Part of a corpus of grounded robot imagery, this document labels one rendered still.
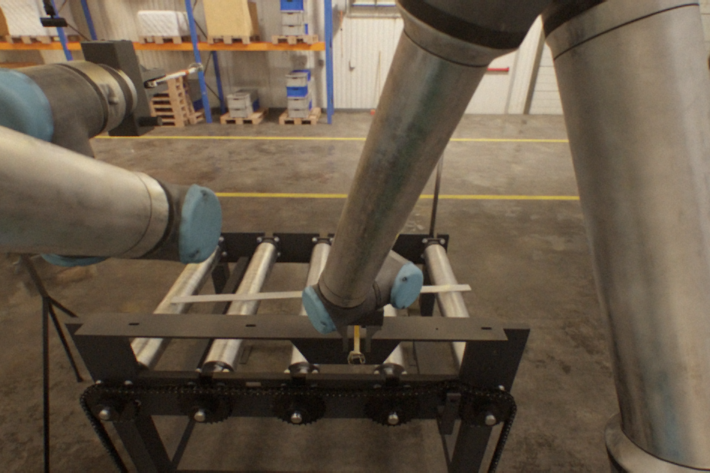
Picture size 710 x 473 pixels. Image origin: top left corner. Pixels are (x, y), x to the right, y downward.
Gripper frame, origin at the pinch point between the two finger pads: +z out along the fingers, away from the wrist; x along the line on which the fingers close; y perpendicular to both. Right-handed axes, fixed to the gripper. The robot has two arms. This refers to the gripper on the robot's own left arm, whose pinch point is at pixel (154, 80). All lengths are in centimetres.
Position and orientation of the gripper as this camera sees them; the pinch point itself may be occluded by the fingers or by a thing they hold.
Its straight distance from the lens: 78.4
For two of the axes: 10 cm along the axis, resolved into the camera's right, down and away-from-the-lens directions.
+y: 10.0, 0.1, 0.0
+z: 0.1, -4.9, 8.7
